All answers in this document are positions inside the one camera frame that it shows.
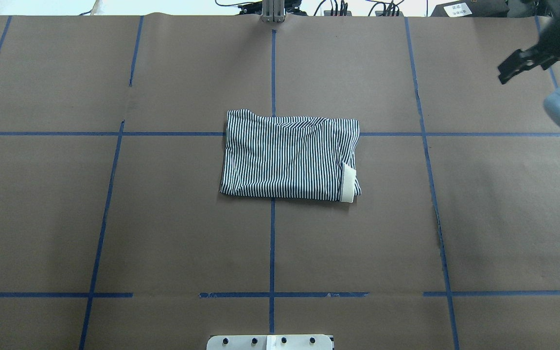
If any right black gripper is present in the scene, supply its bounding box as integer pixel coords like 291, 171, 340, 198
497, 47, 558, 85

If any blue white striped polo shirt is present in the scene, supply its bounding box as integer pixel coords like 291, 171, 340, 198
219, 109, 362, 203

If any aluminium frame post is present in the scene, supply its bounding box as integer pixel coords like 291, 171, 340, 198
261, 0, 286, 23

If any white camera post with base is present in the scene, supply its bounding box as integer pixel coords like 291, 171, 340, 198
206, 334, 335, 350

